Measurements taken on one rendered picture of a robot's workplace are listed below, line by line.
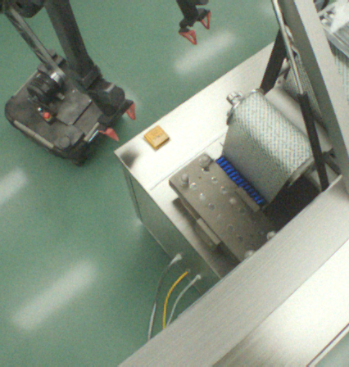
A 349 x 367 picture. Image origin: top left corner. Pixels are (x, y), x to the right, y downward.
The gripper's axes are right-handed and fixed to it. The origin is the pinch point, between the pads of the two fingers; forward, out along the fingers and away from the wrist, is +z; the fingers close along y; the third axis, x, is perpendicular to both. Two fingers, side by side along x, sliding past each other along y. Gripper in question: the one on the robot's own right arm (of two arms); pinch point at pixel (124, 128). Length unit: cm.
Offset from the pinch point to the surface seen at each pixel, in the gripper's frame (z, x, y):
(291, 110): 6, -49, 25
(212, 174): 18.0, -28.3, 2.3
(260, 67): 25, -14, 61
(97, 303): 94, 46, -57
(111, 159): 72, 85, 18
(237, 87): 23, -11, 46
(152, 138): 13.6, 0.9, 7.0
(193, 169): 14.9, -22.9, 0.6
